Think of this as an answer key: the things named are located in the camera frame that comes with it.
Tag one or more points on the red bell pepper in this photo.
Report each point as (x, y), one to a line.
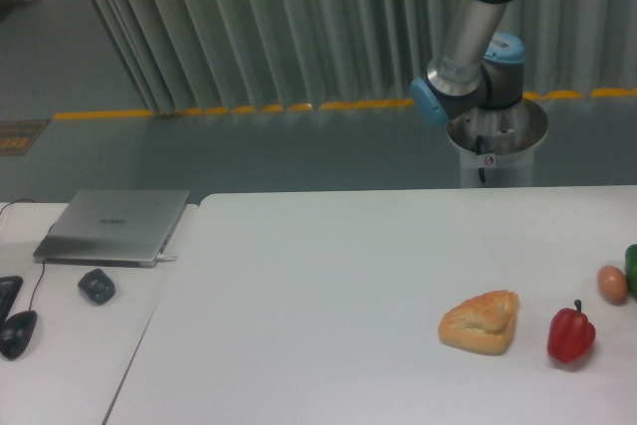
(571, 334)

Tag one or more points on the black computer mouse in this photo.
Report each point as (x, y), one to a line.
(16, 333)

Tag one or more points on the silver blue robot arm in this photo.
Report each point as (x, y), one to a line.
(465, 75)

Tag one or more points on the green bell pepper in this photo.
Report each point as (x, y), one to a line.
(630, 269)

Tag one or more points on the grey pleated curtain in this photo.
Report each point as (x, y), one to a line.
(184, 54)

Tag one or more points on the golden pastry bread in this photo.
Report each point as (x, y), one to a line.
(484, 324)

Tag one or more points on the silver closed laptop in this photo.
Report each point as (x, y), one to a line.
(120, 228)

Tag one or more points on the black earbuds case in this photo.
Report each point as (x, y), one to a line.
(97, 286)

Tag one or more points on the brown egg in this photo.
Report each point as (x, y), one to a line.
(612, 284)

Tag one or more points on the black keyboard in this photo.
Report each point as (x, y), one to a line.
(10, 287)

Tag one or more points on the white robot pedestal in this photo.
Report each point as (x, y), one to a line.
(496, 146)

